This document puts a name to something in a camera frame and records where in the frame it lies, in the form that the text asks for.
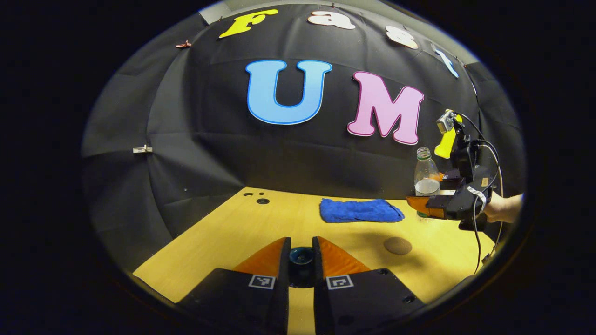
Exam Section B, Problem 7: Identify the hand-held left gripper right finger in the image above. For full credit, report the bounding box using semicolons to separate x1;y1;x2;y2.
312;236;426;335

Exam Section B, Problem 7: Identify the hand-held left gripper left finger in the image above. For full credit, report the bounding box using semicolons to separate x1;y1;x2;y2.
176;236;292;335

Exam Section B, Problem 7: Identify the clear glass water bottle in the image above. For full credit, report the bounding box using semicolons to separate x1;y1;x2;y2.
414;147;442;219

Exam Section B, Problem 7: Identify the blue teacup lid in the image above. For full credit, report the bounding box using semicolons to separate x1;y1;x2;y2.
289;246;315;288

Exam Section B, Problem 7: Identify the brown round coaster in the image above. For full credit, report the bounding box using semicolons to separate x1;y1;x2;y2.
383;236;413;255

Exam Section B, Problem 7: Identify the blue towel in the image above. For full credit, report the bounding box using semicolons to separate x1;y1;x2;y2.
319;198;406;224

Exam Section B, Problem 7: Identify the black cable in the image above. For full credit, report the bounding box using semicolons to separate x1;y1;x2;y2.
454;113;505;276

